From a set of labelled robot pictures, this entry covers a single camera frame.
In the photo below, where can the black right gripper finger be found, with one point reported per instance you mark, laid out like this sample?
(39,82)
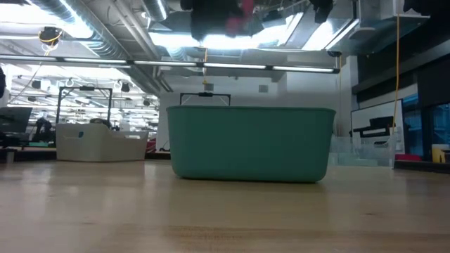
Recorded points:
(207,21)
(258,17)

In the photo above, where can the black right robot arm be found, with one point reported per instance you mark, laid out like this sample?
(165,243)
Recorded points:
(321,8)

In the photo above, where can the black overhead light bar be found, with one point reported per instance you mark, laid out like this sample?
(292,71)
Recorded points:
(232,65)

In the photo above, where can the teal plastic bin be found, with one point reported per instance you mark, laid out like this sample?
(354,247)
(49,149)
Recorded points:
(249,144)

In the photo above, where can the white plastic bin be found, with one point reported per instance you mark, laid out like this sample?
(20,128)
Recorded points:
(102,147)

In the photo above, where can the clear plastic container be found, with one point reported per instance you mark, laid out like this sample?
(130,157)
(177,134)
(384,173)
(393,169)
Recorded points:
(362,151)

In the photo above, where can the dark computer monitor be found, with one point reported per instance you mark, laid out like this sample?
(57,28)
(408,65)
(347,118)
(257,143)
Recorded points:
(15,119)

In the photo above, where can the low black station frame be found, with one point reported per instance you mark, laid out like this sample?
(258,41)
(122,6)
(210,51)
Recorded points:
(205,94)

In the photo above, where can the tall black station frame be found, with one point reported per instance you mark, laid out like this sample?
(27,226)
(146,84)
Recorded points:
(84,88)

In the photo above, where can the black table frame rail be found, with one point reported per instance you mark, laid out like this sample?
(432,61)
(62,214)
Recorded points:
(156,155)

